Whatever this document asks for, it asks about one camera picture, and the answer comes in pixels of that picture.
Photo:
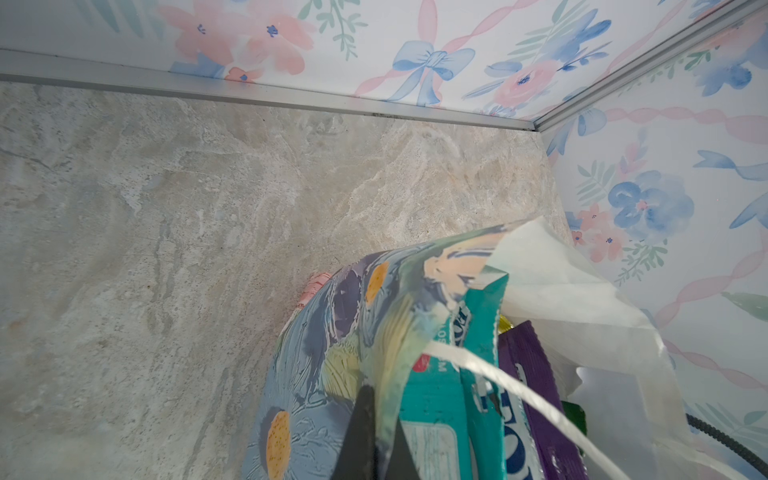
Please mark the floral paper gift bag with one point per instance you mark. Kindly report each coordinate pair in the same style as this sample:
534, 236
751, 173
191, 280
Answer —
370, 322

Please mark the green lime candy bag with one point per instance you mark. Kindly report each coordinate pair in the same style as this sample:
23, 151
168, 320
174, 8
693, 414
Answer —
575, 414

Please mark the teal mint candy bag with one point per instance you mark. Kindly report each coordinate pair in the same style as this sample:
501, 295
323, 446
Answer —
457, 424

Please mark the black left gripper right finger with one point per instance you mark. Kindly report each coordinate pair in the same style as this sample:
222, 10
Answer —
401, 465

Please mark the pink berry candy bag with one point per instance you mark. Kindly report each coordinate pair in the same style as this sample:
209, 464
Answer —
540, 402

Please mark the yellow lemon candy bag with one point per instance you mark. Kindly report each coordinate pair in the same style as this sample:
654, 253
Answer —
504, 325

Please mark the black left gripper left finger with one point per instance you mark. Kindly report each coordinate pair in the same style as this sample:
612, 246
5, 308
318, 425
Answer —
357, 457

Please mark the aluminium back floor rail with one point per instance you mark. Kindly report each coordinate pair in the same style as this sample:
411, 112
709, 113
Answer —
32, 68

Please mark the aluminium right corner post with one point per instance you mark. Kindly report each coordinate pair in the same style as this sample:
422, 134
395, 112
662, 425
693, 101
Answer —
721, 18

